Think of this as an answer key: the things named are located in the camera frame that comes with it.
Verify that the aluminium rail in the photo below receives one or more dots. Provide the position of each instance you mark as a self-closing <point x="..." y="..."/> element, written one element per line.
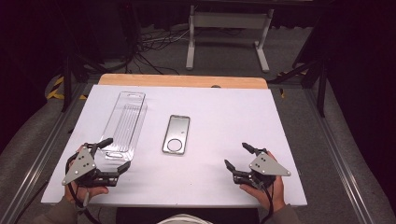
<point x="43" y="152"/>
<point x="336" y="149"/>

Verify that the person's left hand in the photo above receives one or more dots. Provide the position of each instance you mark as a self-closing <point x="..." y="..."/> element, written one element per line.
<point x="84" y="193"/>

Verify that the clear plastic packaging box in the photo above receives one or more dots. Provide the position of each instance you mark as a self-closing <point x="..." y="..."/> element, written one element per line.
<point x="124" y="124"/>

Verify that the black metal stand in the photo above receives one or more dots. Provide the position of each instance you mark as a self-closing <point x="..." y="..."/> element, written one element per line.
<point x="70" y="74"/>
<point x="320" y="81"/>

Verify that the person's white shirt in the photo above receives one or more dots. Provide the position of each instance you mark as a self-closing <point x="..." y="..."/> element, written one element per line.
<point x="183" y="219"/>

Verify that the white-legged desk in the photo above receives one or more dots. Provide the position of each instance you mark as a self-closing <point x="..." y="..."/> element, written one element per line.
<point x="229" y="20"/>

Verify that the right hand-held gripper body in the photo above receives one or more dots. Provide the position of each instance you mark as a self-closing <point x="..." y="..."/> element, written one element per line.
<point x="267" y="166"/>

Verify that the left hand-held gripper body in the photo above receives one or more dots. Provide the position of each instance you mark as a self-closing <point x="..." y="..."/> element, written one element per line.
<point x="79" y="166"/>

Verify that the person's right hand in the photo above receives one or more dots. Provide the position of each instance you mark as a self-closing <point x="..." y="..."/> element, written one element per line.
<point x="264" y="196"/>

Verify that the yellow black hazard tape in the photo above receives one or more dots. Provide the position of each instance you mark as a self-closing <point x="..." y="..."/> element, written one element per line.
<point x="56" y="90"/>

